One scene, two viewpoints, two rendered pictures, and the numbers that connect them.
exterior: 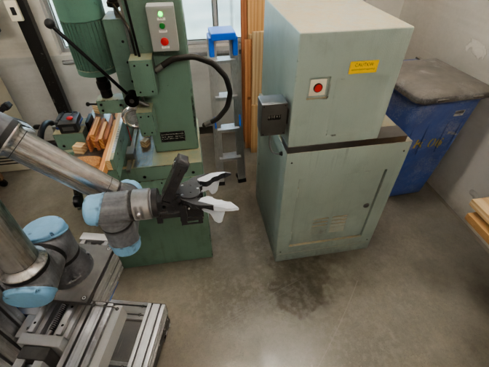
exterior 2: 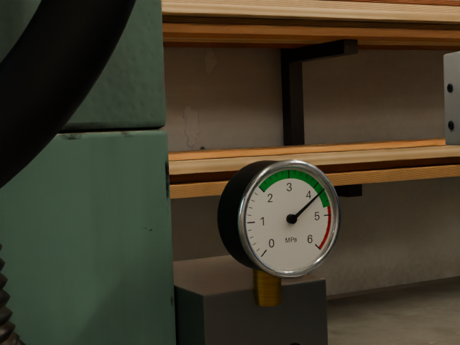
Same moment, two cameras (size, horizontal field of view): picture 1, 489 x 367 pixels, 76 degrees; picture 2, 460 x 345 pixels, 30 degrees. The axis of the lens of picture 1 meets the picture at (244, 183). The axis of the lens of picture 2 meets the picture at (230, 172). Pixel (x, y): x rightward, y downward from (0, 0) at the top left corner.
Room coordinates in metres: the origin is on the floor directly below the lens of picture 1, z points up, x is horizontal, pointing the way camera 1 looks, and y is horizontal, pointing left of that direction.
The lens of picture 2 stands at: (1.26, 1.25, 0.71)
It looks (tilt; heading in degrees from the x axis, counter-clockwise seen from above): 3 degrees down; 252
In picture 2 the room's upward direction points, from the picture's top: 2 degrees counter-clockwise
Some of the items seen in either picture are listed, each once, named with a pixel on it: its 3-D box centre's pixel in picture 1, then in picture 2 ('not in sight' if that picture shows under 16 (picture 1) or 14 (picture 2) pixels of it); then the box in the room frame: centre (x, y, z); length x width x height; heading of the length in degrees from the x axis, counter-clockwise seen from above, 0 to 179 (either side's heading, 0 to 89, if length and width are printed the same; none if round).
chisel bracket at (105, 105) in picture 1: (114, 105); not in sight; (1.38, 0.63, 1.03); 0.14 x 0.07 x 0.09; 99
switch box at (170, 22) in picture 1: (163, 27); not in sight; (1.29, 0.31, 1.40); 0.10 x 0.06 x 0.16; 99
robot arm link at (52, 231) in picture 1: (49, 240); not in sight; (0.60, 0.60, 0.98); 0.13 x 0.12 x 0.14; 9
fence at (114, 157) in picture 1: (122, 127); not in sight; (1.34, 0.60, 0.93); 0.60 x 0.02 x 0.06; 9
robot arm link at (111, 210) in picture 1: (110, 208); not in sight; (0.51, 0.32, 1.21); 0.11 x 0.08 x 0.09; 99
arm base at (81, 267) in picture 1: (65, 261); not in sight; (0.60, 0.60, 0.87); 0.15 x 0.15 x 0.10
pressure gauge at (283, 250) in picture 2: (79, 202); (275, 233); (1.09, 0.82, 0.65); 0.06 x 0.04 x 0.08; 9
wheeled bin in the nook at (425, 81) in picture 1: (402, 134); not in sight; (1.97, -1.17, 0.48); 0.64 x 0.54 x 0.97; 12
